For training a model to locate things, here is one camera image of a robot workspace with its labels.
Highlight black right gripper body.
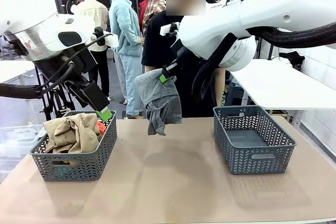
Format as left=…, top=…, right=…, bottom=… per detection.
left=162, top=46, right=195, bottom=78

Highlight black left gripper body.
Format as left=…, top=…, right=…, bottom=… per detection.
left=66, top=79, right=111, bottom=110

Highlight orange printed t-shirt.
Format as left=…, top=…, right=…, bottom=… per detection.
left=96, top=120, right=108, bottom=134

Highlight gray garment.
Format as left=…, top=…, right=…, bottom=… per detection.
left=133, top=68, right=183, bottom=136

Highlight tan trousers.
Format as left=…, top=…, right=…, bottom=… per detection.
left=42, top=112, right=104, bottom=154

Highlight person's left forearm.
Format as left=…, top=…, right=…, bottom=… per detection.
left=214, top=67, right=226, bottom=107

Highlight person in black t-shirt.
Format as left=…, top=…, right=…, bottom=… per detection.
left=141, top=10, right=227, bottom=118

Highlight mannequin in light blue fleece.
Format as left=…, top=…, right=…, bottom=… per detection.
left=108, top=0, right=145, bottom=119

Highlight gray woven plastic basket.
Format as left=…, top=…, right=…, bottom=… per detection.
left=213, top=105, right=298, bottom=176
left=29, top=110, right=118, bottom=182

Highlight mannequin in hooded plaid shirt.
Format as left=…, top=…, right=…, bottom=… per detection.
left=141, top=0, right=167, bottom=36

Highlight mannequin in red top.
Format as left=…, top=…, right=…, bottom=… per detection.
left=139, top=0, right=148, bottom=26

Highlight white table with gray legs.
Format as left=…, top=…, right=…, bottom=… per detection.
left=0, top=59, right=37, bottom=83

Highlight mannequin in cream shirt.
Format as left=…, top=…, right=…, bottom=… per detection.
left=75, top=0, right=111, bottom=98

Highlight translucent plastic storage bin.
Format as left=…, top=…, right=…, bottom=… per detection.
left=0, top=124, right=46, bottom=183

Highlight large white side table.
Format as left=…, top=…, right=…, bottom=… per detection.
left=229, top=58, right=336, bottom=111

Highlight black garment pile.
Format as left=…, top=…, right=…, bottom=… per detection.
left=279, top=50, right=306, bottom=71

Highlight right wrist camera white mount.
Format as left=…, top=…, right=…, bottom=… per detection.
left=159, top=22, right=182, bottom=37

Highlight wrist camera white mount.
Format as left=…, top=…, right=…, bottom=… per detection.
left=159, top=22, right=182, bottom=37
left=91, top=26, right=120, bottom=49

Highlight black camera tripod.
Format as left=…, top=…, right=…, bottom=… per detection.
left=34, top=66, right=77, bottom=121

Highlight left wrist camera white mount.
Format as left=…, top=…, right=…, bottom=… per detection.
left=91, top=26, right=120, bottom=49

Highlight black right arm cable sleeve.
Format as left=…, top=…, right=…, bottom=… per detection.
left=191, top=20, right=336, bottom=102

